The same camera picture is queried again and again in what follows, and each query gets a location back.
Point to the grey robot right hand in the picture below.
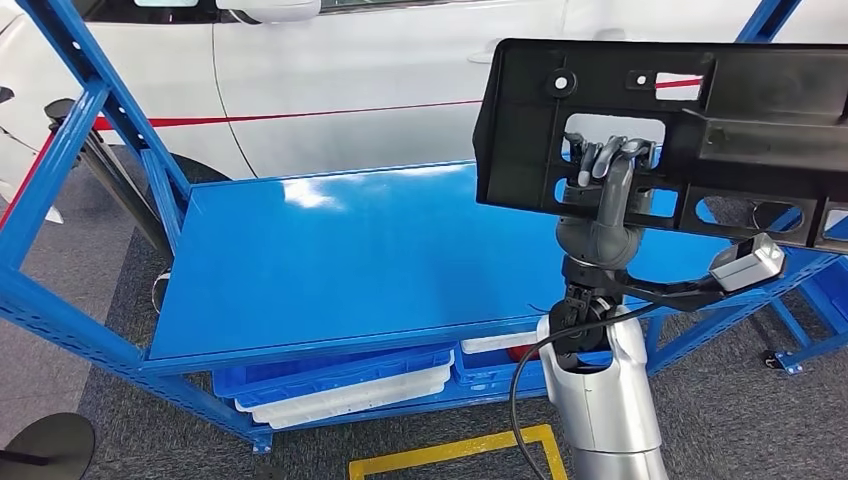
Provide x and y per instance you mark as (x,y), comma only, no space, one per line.
(616,192)

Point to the black plastic plate frame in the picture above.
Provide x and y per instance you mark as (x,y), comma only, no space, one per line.
(517,132)

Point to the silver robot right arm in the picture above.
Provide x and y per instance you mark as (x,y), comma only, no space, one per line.
(609,411)

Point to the blue metal shelf rack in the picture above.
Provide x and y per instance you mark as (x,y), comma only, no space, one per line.
(331,265)
(828,291)

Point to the black round stand base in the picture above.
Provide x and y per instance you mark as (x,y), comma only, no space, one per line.
(53,440)
(782,215)

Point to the small red item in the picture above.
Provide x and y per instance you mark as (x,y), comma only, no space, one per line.
(523,353)

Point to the white car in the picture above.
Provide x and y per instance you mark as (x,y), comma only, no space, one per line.
(331,79)

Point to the white car mirror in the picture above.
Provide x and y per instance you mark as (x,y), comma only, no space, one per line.
(272,8)

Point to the black tripod stand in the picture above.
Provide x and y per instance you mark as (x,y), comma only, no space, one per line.
(126,199)

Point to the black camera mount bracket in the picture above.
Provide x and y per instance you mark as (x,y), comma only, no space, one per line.
(662,291)

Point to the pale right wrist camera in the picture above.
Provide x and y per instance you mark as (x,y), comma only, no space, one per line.
(748,265)

